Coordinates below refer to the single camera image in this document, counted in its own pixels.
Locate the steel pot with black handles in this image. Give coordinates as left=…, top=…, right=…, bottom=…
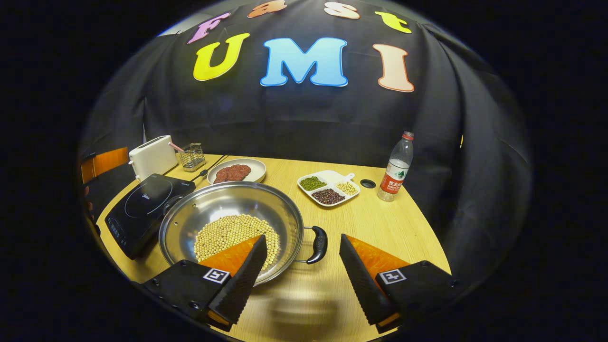
left=158, top=181, right=329, bottom=286

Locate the pile of dark red beans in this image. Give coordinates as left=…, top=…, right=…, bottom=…
left=311, top=189, right=346, bottom=205

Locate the round white plate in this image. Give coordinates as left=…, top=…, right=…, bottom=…
left=207, top=158, right=267, bottom=186

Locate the black power cable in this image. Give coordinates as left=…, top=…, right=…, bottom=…
left=191, top=154, right=229, bottom=182

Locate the small wire mesh holder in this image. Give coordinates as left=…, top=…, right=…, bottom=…
left=180, top=143, right=206, bottom=172

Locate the clear plastic water bottle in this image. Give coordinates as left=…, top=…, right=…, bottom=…
left=377, top=131, right=415, bottom=202

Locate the white toaster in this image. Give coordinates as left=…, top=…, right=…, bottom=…
left=128, top=135, right=180, bottom=182

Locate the white divided dish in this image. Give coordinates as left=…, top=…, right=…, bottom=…
left=297, top=170, right=361, bottom=208

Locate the black induction cooktop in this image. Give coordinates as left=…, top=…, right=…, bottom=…
left=104, top=173, right=196, bottom=260

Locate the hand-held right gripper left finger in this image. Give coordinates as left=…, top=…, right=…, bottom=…
left=142, top=234, right=268, bottom=332

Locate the pile of soybeans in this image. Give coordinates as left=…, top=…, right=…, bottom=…
left=194, top=214, right=281, bottom=271

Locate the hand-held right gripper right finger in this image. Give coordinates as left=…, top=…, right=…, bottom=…
left=339, top=233, right=460, bottom=334

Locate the black backdrop cloth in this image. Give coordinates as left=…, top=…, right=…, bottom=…
left=78, top=0, right=532, bottom=285

